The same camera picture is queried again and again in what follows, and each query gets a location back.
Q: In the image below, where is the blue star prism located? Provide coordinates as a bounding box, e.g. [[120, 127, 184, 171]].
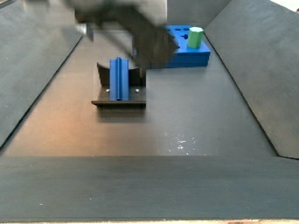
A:
[[109, 57, 129, 101]]

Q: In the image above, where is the black curved fixture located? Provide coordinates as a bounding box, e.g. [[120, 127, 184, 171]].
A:
[[90, 64, 145, 109]]

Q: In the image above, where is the blue shape sorter board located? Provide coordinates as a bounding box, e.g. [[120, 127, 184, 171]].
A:
[[132, 24, 210, 70]]

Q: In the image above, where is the green hexagonal prism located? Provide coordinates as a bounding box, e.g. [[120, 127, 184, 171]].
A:
[[186, 27, 202, 49]]

